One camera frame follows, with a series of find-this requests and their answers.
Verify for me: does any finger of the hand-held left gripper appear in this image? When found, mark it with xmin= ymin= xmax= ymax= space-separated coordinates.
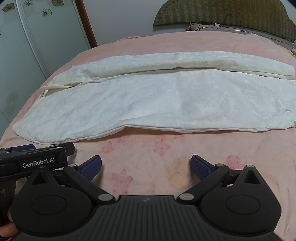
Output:
xmin=0 ymin=141 xmax=76 ymax=161

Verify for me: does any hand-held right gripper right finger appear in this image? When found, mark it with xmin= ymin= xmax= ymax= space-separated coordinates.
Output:
xmin=177 ymin=154 xmax=269 ymax=206

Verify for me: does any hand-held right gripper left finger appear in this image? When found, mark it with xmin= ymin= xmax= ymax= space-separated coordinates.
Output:
xmin=24 ymin=155 xmax=116 ymax=206

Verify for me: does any white lace cloth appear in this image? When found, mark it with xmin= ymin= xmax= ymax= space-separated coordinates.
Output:
xmin=12 ymin=51 xmax=296 ymax=144

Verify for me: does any person's left hand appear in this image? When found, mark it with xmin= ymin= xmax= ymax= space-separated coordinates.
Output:
xmin=0 ymin=207 xmax=19 ymax=241

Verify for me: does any pink floral blanket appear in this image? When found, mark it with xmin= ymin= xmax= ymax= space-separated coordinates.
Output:
xmin=0 ymin=31 xmax=296 ymax=233

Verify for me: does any frosted glass wardrobe door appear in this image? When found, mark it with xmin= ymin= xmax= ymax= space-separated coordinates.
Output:
xmin=0 ymin=0 xmax=91 ymax=141

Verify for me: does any brown pillow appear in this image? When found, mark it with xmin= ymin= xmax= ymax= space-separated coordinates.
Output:
xmin=186 ymin=22 xmax=292 ymax=45

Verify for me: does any yellow blanket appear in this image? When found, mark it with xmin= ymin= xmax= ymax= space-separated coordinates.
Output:
xmin=285 ymin=46 xmax=296 ymax=59

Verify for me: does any green padded headboard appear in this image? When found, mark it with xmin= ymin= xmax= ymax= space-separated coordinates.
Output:
xmin=153 ymin=0 xmax=296 ymax=43

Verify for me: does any brown wooden door frame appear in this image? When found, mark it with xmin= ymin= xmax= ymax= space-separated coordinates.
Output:
xmin=74 ymin=0 xmax=98 ymax=49

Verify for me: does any black cable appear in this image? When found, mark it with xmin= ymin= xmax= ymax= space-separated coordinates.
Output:
xmin=220 ymin=14 xmax=242 ymax=29

